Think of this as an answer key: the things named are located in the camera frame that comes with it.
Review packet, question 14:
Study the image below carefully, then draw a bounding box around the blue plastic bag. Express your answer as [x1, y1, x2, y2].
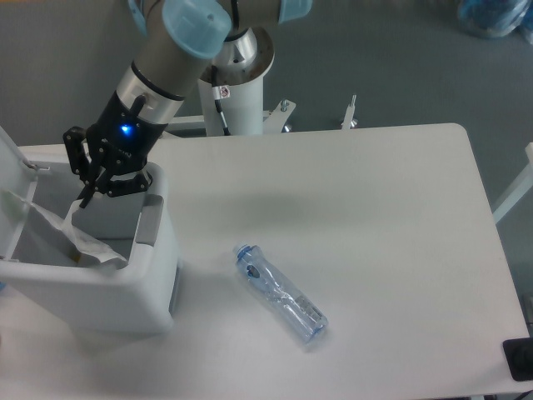
[457, 0, 532, 39]

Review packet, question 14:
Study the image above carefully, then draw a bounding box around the clear crushed plastic bottle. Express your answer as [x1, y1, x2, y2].
[233, 243, 329, 343]

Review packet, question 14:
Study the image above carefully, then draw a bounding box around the black device at table edge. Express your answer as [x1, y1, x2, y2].
[502, 337, 532, 382]

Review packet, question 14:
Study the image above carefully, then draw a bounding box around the white frame post right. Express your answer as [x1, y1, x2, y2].
[491, 142, 532, 223]

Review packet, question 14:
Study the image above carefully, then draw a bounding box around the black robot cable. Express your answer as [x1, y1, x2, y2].
[210, 64, 232, 137]

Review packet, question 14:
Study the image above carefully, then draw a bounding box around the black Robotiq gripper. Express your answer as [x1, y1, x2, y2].
[63, 93, 166, 208]

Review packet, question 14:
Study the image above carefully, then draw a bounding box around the white plastic packaging bag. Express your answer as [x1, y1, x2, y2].
[1, 189, 127, 268]

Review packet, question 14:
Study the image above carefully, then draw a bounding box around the white trash can with lid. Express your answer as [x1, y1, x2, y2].
[1, 133, 180, 333]

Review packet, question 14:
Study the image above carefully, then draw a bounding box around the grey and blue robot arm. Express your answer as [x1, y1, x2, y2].
[63, 1, 312, 208]

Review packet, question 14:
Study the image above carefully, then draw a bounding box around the white pedestal base frame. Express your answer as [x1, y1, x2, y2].
[162, 94, 359, 140]

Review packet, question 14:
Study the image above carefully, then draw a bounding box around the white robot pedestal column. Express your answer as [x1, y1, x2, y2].
[198, 27, 275, 136]

